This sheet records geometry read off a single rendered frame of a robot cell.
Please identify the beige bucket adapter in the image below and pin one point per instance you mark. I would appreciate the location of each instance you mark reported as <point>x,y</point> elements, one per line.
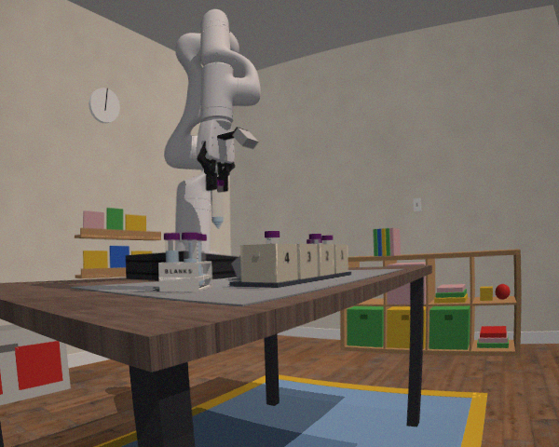
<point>325,259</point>
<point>340,258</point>
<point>268,263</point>
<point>307,261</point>

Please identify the grey flat mat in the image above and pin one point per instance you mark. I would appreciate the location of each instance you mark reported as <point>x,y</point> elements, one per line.
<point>232,295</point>

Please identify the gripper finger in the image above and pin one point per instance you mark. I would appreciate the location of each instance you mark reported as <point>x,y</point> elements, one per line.
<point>209,168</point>
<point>224,173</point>

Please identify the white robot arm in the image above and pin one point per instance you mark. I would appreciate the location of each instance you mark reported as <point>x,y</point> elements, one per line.
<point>221,88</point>

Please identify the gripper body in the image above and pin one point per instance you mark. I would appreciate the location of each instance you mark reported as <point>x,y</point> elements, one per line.
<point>217,149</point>

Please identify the white tube rack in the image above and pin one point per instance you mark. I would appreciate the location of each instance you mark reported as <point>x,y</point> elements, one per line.
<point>183,277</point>

